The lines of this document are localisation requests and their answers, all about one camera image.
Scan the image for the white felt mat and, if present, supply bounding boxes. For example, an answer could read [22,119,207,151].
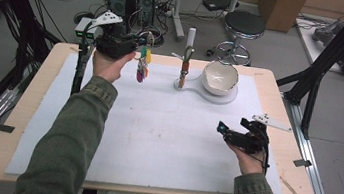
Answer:
[5,44,298,194]

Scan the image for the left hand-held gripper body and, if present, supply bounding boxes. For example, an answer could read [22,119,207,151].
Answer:
[85,8,145,63]

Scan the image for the black tape strip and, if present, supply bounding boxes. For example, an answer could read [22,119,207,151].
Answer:
[0,123,16,135]
[292,157,314,170]

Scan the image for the colourful key tag bunch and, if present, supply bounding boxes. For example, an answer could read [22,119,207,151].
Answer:
[134,30,156,85]

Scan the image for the white stand with hook post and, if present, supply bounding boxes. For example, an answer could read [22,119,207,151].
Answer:
[165,25,247,108]

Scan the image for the brown cardboard box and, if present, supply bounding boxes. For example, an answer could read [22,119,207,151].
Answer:
[255,0,310,36]

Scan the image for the small black computer tower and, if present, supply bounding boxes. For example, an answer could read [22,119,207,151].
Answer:
[134,0,156,25]

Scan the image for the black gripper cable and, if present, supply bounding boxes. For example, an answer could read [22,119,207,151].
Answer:
[258,130,275,176]

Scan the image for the black sleeved cable bundle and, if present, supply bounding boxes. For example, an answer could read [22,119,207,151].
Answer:
[70,41,96,99]

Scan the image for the grey box with green lights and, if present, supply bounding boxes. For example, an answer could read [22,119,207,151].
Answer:
[73,16,100,41]

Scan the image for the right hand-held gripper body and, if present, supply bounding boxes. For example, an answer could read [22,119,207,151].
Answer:
[219,108,294,161]

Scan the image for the flat black box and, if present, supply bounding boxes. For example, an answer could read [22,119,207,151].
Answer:
[201,0,241,15]

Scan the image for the person's left hand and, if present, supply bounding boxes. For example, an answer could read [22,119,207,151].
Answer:
[88,45,138,87]

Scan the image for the orange brown keychain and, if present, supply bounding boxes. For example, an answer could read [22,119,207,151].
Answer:
[177,44,197,90]

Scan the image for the wooden stick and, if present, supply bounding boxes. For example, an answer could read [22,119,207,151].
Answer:
[277,175,305,194]

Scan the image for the white eggshell bowl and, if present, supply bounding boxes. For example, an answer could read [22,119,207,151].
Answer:
[200,58,242,98]

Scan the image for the person's right hand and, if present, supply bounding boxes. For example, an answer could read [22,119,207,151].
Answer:
[223,142,269,179]

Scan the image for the black round stool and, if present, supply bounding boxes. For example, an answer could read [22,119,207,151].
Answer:
[213,8,269,68]

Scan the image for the grey desk leg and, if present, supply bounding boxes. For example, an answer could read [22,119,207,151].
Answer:
[168,0,191,42]

